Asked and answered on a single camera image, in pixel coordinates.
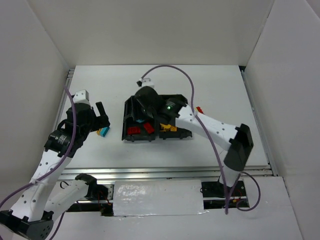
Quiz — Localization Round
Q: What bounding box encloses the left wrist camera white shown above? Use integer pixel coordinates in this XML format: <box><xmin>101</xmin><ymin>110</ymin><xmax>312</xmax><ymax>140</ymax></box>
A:
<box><xmin>72</xmin><ymin>89</ymin><xmax>91</xmax><ymax>106</ymax></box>

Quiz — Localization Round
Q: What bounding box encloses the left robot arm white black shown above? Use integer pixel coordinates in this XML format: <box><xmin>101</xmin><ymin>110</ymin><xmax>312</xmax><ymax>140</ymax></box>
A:
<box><xmin>0</xmin><ymin>102</ymin><xmax>110</xmax><ymax>240</ymax></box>

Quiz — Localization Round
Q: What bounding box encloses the aluminium frame rail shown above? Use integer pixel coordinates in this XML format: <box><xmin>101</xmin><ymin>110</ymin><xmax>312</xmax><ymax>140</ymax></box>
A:
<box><xmin>59</xmin><ymin>166</ymin><xmax>276</xmax><ymax>181</ymax></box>

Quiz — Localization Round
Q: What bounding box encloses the red teal green lego stack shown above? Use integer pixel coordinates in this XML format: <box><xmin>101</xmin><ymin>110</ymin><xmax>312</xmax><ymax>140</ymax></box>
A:
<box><xmin>195</xmin><ymin>106</ymin><xmax>203</xmax><ymax>113</ymax></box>

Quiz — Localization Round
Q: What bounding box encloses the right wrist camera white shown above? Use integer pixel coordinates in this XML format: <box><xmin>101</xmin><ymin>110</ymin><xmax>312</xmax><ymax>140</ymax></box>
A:
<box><xmin>136</xmin><ymin>78</ymin><xmax>155</xmax><ymax>89</ymax></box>

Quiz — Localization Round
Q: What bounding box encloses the yellow rounded lego brick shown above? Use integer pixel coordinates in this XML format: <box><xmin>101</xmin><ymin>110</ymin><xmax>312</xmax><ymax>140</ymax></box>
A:
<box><xmin>160</xmin><ymin>123</ymin><xmax>171</xmax><ymax>132</ymax></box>

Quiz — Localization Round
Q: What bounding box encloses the black four compartment tray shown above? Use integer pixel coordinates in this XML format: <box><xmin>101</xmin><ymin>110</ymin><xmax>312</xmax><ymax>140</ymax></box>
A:
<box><xmin>121</xmin><ymin>95</ymin><xmax>193</xmax><ymax>142</ymax></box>

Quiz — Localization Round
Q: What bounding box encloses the white foil covered board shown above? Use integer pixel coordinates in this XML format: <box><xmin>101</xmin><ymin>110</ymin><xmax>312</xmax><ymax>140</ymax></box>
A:
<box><xmin>113</xmin><ymin>179</ymin><xmax>205</xmax><ymax>217</ymax></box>

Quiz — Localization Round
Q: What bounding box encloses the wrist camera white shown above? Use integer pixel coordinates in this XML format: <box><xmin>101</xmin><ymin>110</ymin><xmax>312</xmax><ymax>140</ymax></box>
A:
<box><xmin>136</xmin><ymin>78</ymin><xmax>155</xmax><ymax>89</ymax></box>
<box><xmin>72</xmin><ymin>89</ymin><xmax>91</xmax><ymax>106</ymax></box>

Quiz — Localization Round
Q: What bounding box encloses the red flower lego brick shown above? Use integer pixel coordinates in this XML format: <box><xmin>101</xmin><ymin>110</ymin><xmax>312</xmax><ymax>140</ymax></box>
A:
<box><xmin>127</xmin><ymin>126</ymin><xmax>141</xmax><ymax>135</ymax></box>

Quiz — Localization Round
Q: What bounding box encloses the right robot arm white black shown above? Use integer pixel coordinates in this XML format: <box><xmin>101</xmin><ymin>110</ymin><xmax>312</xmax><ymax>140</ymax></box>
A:
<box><xmin>134</xmin><ymin>86</ymin><xmax>254</xmax><ymax>189</ymax></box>

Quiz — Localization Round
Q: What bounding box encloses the orange flat lego plate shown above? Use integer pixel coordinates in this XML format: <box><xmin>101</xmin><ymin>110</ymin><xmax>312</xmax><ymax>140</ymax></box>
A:
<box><xmin>170</xmin><ymin>126</ymin><xmax>178</xmax><ymax>132</ymax></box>

